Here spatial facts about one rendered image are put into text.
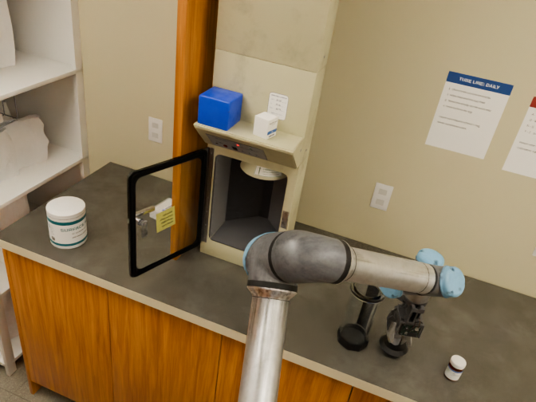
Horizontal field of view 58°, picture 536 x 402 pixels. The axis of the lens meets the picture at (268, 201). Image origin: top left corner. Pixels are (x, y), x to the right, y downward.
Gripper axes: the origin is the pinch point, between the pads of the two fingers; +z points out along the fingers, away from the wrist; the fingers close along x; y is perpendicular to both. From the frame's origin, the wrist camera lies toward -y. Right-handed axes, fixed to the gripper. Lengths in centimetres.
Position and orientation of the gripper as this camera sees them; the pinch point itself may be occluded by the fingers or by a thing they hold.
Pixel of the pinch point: (396, 338)
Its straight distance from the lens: 163.9
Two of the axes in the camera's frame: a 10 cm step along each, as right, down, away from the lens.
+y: -0.9, 5.2, -8.5
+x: 9.9, 1.6, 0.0
